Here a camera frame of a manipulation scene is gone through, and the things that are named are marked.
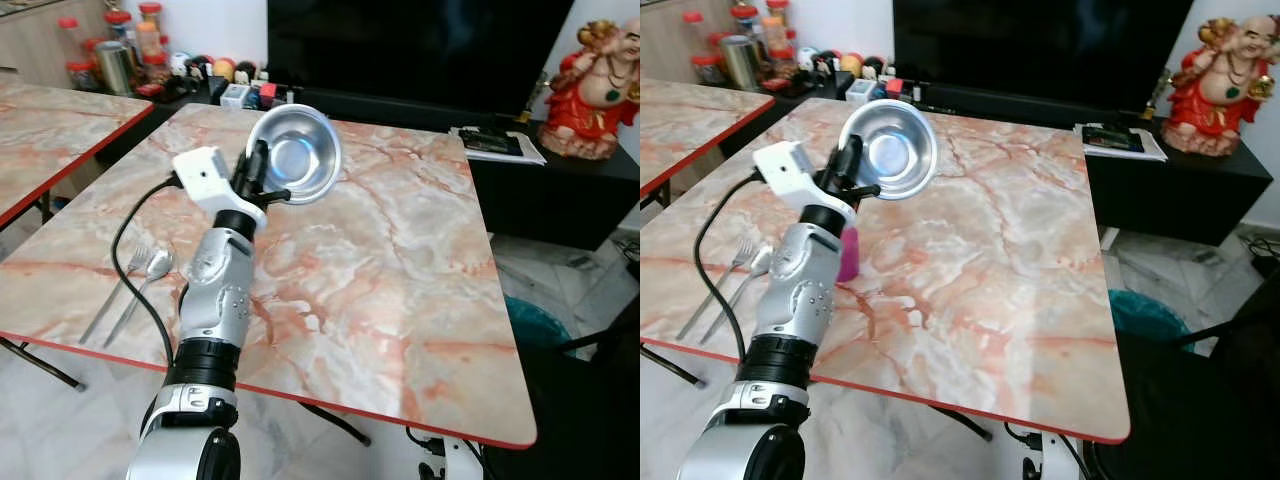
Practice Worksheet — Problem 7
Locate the shiny steel bowl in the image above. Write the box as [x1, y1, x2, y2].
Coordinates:
[838, 99, 939, 200]
[245, 103, 343, 206]

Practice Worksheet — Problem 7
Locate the pink plastic cup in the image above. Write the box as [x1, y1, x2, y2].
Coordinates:
[836, 225, 861, 283]

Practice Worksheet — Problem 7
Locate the steel spoon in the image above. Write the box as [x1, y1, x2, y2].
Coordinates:
[103, 250, 176, 349]
[700, 245, 776, 346]

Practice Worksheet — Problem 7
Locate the steel canister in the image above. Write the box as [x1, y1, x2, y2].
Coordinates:
[95, 40, 139, 97]
[720, 35, 764, 91]

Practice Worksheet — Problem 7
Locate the tall jar with red lid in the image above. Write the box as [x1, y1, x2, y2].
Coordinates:
[138, 2, 167, 63]
[762, 0, 796, 53]

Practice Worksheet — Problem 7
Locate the steel fork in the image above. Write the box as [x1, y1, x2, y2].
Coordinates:
[676, 238, 753, 341]
[80, 245, 151, 346]

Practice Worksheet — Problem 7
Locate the black flat television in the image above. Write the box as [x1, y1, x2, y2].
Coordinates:
[893, 0, 1196, 111]
[267, 0, 576, 116]

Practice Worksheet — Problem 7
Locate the white printed booklet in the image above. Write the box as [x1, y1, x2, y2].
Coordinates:
[1075, 122, 1169, 163]
[450, 125, 548, 166]

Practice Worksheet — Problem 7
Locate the black table leg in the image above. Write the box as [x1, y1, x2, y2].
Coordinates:
[0, 338, 87, 391]
[640, 345, 707, 389]
[300, 400, 371, 447]
[930, 405, 996, 442]

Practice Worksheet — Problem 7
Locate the red laughing buddha statue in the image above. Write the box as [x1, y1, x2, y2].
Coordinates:
[1160, 15, 1273, 158]
[538, 18, 641, 161]

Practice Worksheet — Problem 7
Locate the small gold ornament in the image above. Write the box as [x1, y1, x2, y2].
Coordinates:
[1145, 68, 1174, 121]
[520, 70, 552, 126]

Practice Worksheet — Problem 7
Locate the teal waste bin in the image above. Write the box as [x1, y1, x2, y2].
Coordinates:
[1108, 288, 1196, 351]
[505, 295, 573, 351]

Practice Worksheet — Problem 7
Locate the white robot leg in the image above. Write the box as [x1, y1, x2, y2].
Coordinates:
[1005, 420, 1091, 480]
[405, 425, 491, 480]

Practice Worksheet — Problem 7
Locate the black chair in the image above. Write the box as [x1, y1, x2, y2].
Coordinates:
[1085, 280, 1280, 480]
[480, 300, 641, 480]

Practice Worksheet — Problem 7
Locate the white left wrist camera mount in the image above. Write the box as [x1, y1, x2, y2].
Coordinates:
[172, 146, 269, 233]
[752, 140, 861, 227]

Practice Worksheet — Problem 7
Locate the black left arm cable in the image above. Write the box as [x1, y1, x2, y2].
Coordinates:
[110, 175, 183, 367]
[693, 170, 763, 363]

